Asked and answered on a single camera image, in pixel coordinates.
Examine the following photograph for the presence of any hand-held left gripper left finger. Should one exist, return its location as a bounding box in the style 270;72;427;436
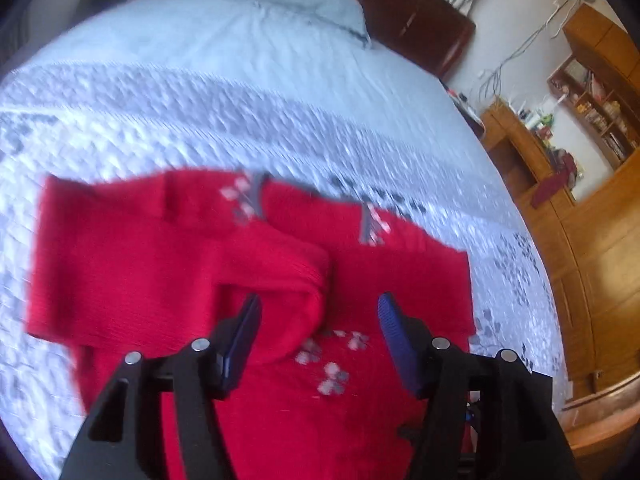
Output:
59;294;263;480

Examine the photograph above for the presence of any dark red headboard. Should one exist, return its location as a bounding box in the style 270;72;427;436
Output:
280;0;476;81

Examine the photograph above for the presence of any dark red cloth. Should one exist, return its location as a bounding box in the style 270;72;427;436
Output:
530;152;577;209

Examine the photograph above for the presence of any white wall cable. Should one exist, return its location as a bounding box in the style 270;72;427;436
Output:
477;0;583;103

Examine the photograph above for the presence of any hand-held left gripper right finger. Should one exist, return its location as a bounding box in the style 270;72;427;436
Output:
377;292;583;480

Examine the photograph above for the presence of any pale blue bed sheet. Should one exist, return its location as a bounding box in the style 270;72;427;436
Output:
15;0;446;111

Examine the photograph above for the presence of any red knit sweater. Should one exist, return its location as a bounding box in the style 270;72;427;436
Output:
25;169;476;480

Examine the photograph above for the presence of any white quilted mattress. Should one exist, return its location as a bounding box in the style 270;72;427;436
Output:
0;57;568;480

